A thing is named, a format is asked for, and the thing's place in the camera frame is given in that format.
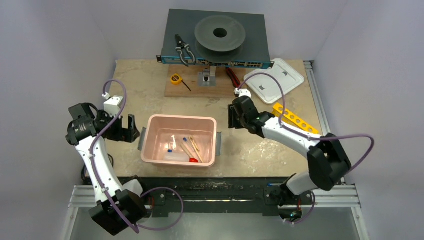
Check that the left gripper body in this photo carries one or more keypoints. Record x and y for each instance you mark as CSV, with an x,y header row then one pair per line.
x,y
116,132

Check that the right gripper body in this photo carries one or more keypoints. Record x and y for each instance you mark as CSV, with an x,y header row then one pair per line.
x,y
237,114

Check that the small glass beaker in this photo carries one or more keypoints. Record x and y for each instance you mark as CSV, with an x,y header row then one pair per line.
x,y
172,143

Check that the white squeeze bottle red cap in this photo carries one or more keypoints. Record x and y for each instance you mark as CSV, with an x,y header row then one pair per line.
x,y
178,157

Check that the pink plastic bin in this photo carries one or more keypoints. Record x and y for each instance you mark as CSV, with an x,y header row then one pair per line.
x,y
160,127

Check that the wooden stick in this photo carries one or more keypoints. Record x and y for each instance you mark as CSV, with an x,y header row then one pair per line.
x,y
199,155

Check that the yellow test tube rack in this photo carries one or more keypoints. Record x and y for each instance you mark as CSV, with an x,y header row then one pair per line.
x,y
292,119

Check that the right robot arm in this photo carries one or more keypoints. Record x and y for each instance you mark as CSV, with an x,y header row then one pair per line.
x,y
326,158

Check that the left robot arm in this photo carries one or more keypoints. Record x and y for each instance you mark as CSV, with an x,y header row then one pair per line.
x,y
117,206

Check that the red utility knife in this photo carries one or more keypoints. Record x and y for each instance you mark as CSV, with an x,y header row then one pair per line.
x,y
233,77

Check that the white plastic lid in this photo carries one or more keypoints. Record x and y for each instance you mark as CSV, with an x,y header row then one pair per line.
x,y
269,84

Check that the wooden board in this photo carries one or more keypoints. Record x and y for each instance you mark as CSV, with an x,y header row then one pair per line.
x,y
191,88

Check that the yellow tape measure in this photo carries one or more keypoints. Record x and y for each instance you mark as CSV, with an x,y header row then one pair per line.
x,y
176,79

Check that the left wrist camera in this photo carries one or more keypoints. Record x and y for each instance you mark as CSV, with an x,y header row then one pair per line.
x,y
112,104

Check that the grey metal bracket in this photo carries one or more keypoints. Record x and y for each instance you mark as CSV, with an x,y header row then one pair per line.
x,y
207,77

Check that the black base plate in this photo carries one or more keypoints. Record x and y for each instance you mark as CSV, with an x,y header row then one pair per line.
x,y
219,195

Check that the grey cable spool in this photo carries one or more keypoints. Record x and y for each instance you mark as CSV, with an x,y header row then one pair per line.
x,y
219,38

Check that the aluminium rail frame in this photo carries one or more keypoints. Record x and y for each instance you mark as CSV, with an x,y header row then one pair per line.
x,y
337,211

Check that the black wire stripper pliers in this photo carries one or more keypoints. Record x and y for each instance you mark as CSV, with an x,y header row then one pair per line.
x,y
182,46

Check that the grey network switch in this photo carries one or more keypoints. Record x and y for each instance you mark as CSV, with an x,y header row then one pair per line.
x,y
255,53

